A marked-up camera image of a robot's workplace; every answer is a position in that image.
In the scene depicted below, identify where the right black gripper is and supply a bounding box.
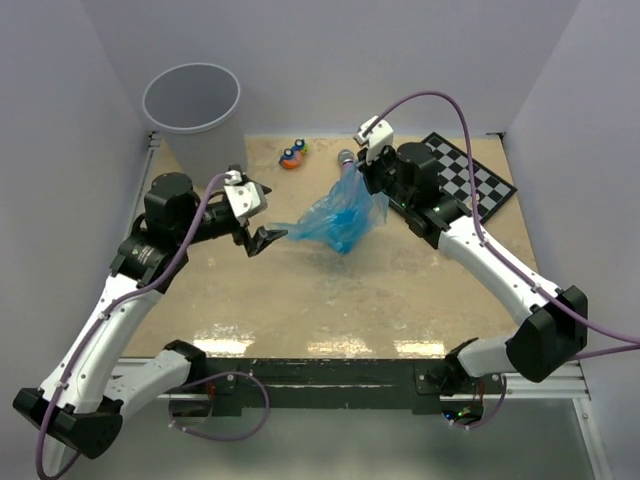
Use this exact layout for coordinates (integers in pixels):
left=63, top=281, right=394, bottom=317
left=356, top=143, right=413, bottom=210

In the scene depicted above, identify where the blue plastic trash bag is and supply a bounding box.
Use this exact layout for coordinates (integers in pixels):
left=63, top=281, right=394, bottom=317
left=268, top=166, right=389, bottom=254

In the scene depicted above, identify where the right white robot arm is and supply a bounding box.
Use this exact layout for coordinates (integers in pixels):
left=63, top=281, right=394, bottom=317
left=357, top=142, right=588, bottom=393

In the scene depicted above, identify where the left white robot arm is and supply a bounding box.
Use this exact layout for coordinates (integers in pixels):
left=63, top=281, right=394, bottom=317
left=13, top=165, right=285, bottom=459

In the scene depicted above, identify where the grey plastic trash bin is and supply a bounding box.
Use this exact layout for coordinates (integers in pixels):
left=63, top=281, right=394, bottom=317
left=142, top=63, right=248, bottom=187

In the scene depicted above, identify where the purple glitter toy microphone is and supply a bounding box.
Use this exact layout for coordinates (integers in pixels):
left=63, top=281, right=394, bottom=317
left=337, top=149, right=357, bottom=175

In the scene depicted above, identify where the colourful toy car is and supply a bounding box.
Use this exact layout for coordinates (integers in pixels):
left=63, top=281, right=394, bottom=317
left=279, top=139, right=308, bottom=170

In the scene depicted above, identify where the black and silver chessboard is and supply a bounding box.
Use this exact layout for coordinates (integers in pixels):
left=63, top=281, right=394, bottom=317
left=422, top=132, right=517, bottom=224

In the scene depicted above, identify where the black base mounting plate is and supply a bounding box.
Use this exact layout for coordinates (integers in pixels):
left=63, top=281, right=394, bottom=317
left=159, top=357, right=501, bottom=419

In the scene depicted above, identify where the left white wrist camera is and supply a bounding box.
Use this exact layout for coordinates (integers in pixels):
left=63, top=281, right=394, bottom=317
left=223, top=170, right=265, bottom=225

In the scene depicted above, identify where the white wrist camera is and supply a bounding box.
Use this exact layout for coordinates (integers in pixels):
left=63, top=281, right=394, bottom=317
left=353, top=116, right=394, bottom=165
left=223, top=170, right=265, bottom=225

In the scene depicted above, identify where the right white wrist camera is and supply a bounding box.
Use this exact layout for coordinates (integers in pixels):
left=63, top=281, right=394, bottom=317
left=353, top=116, right=394, bottom=165

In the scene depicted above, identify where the left aluminium rail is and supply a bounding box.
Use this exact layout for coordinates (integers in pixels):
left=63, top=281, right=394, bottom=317
left=116, top=131, right=162, bottom=253

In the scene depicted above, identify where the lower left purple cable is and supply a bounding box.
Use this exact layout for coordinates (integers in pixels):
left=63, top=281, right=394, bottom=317
left=168, top=372, right=271, bottom=441

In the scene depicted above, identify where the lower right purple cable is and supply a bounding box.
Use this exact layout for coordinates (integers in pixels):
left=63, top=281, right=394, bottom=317
left=448, top=374, right=509, bottom=432

